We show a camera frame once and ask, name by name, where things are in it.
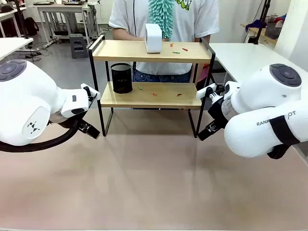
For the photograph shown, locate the white side table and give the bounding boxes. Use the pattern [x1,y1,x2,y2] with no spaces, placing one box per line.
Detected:
[0,37,34,61]

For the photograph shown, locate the black cable hose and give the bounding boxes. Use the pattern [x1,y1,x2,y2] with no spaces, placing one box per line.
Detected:
[0,113,84,153]

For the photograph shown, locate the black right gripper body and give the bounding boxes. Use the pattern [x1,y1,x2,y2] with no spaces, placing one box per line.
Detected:
[207,95,228,132]

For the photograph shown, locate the white rectangular box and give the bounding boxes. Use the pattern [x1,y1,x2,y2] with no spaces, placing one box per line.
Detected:
[144,23,163,54]

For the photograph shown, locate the person in white t-shirt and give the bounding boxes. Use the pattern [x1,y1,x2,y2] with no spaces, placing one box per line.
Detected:
[108,0,220,84]

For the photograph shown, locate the wooden desk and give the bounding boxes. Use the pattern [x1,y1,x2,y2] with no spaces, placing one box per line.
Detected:
[240,23,278,45]

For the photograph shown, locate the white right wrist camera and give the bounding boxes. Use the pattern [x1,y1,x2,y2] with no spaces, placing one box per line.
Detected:
[196,83,218,100]

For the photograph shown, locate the blue cloth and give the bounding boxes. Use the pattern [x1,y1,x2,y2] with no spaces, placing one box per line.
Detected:
[245,20,267,32]

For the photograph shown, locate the two-tier wood and metal shelf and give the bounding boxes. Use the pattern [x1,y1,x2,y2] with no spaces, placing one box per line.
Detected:
[88,35,216,138]

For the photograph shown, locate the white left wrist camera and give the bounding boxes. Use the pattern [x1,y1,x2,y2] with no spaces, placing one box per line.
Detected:
[80,83,101,102]

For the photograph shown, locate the white desk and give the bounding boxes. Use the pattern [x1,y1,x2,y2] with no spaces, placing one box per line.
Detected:
[0,6,27,38]

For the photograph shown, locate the black mesh pen holder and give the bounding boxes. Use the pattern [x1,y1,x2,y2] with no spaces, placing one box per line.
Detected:
[110,63,133,93]

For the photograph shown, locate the white table with metal legs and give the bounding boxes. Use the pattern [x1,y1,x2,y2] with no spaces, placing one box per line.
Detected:
[33,1,97,47]

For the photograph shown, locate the grey storage bin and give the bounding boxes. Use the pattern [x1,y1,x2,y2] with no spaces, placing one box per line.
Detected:
[265,21,282,40]

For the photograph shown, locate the black arm strap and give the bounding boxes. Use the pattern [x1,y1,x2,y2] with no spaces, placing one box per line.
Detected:
[266,115,302,160]

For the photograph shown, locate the teal microfibre duster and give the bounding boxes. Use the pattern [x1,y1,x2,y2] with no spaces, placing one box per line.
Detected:
[148,0,173,40]

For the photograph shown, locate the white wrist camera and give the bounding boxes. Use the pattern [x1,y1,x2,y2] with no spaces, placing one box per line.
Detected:
[80,83,101,102]
[196,83,218,100]

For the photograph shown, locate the large white table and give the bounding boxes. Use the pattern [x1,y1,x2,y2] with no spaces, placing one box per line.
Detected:
[208,42,297,84]

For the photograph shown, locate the black floor cables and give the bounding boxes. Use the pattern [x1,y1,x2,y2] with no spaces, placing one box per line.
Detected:
[23,43,50,60]

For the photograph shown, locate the grey step stool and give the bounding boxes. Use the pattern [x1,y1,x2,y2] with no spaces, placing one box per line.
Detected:
[69,33,90,59]

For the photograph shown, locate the person's right forearm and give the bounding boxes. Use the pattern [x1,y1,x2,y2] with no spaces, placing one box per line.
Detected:
[112,27,146,41]

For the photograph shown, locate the black backpack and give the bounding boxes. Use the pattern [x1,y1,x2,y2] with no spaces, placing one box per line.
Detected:
[24,16,40,37]

